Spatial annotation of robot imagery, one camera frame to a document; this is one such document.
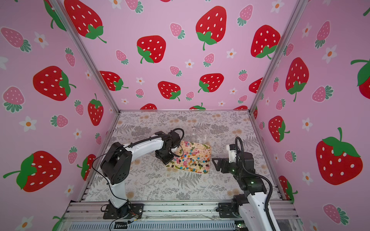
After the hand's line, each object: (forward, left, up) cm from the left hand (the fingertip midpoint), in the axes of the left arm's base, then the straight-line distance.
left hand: (166, 159), depth 90 cm
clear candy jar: (+15, -18, +7) cm, 25 cm away
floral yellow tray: (+10, -21, -2) cm, 23 cm away
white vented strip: (-35, +2, -3) cm, 35 cm away
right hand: (-6, -30, +12) cm, 33 cm away
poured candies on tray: (0, -16, -2) cm, 17 cm away
